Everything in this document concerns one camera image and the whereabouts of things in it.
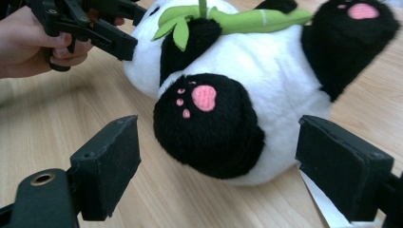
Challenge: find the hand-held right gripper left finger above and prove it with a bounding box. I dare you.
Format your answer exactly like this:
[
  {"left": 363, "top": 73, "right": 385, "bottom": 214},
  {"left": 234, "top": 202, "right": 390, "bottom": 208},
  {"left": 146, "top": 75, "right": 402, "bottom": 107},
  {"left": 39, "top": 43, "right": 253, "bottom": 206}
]
[{"left": 69, "top": 114, "right": 142, "bottom": 221}]

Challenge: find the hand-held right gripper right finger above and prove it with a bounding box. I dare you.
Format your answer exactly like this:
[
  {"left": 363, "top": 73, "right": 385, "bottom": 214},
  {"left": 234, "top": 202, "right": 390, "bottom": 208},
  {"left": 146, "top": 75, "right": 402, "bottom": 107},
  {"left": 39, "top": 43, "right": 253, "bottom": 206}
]
[{"left": 295, "top": 114, "right": 394, "bottom": 222}]

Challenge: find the panda plush toy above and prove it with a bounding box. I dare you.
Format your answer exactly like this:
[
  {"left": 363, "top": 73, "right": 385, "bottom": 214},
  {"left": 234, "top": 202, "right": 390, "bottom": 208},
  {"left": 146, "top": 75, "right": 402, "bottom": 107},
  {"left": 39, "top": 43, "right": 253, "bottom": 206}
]
[{"left": 123, "top": 0, "right": 401, "bottom": 228}]

